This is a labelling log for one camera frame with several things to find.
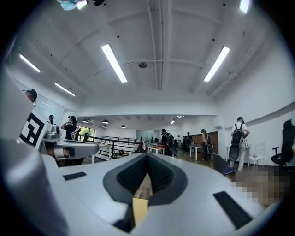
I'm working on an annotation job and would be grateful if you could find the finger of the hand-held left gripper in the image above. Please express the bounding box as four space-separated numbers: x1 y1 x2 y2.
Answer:
43 138 100 160

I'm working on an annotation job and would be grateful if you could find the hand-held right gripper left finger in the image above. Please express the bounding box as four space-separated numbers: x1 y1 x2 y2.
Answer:
41 152 148 236

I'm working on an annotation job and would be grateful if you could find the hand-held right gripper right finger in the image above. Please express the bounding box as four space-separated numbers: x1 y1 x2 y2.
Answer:
132 152 266 236

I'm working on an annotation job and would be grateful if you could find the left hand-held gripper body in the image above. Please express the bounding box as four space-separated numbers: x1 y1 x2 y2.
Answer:
1 66 62 153

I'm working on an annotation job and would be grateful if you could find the dark chair with blue seat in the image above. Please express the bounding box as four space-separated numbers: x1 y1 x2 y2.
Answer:
212 153 237 177

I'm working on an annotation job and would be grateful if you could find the black metal railing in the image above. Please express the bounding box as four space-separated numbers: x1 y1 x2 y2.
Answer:
78 135 149 160

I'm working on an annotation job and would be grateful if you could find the brown wooden counter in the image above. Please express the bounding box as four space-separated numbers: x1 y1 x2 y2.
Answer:
190 131 219 155

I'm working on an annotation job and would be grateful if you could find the low white table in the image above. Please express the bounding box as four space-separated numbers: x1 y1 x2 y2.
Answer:
147 145 165 155

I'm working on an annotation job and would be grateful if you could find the black backpack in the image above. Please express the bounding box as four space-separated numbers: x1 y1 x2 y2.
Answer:
231 123 245 145

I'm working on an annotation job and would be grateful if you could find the white chair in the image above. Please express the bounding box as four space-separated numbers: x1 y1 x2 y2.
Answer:
247 141 266 171

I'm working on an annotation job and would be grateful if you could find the black office chair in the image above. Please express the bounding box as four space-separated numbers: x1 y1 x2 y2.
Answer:
270 119 295 167

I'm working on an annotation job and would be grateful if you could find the white ceiling pipe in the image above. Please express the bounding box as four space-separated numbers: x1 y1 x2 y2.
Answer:
145 0 162 91

